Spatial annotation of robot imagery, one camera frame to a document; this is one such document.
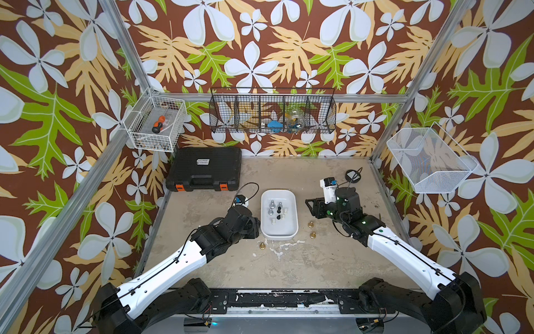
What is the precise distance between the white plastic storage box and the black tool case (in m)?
0.19

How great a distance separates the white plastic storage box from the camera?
0.91 meters

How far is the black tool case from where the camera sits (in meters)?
1.03
